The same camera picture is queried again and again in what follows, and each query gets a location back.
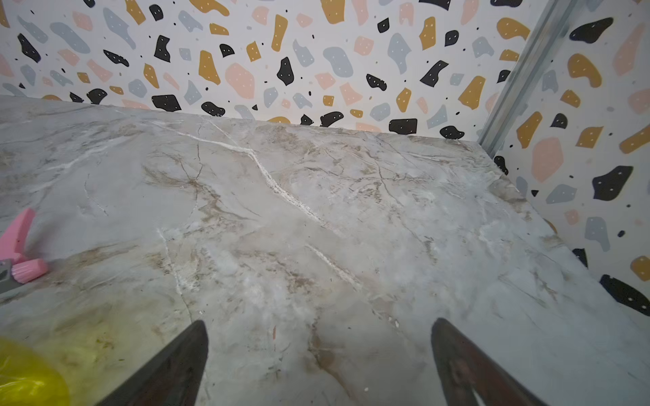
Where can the pink spray nozzle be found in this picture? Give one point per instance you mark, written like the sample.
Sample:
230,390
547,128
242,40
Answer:
16,268

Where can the yellow spray bottle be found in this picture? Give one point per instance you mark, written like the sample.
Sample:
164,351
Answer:
28,379

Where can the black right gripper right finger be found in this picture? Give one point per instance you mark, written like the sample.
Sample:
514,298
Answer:
469,376

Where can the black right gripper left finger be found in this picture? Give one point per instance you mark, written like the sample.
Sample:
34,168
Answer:
172,377

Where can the aluminium corner post right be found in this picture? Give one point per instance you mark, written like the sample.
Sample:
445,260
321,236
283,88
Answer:
552,27

